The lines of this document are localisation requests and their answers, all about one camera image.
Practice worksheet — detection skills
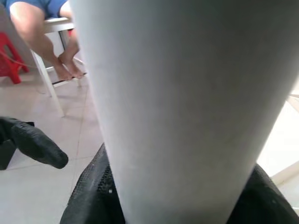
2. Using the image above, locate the white plastic table leg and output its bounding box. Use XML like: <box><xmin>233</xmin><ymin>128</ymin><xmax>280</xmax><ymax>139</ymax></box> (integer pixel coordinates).
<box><xmin>69</xmin><ymin>0</ymin><xmax>299</xmax><ymax>224</ymax></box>

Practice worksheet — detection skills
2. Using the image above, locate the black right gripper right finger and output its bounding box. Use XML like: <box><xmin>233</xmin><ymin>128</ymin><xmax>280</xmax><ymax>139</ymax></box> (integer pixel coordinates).
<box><xmin>228</xmin><ymin>163</ymin><xmax>297</xmax><ymax>224</ymax></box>

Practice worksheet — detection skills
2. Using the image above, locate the red plastic stool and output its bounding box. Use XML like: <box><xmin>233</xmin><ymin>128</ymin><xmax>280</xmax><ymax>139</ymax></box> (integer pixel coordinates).
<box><xmin>0</xmin><ymin>31</ymin><xmax>30</xmax><ymax>84</ymax></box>

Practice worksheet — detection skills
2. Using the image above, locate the person in blue shorts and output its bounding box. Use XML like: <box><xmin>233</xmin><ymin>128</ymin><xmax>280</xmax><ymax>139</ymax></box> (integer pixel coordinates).
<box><xmin>7</xmin><ymin>0</ymin><xmax>87</xmax><ymax>80</ymax></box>

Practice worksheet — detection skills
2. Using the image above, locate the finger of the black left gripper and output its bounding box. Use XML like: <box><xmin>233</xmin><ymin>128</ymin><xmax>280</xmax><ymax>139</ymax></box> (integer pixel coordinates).
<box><xmin>10</xmin><ymin>121</ymin><xmax>69</xmax><ymax>169</ymax></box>

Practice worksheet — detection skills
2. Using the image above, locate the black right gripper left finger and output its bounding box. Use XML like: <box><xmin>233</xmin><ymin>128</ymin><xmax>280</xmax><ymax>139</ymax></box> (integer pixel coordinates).
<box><xmin>60</xmin><ymin>142</ymin><xmax>127</xmax><ymax>224</ymax></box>

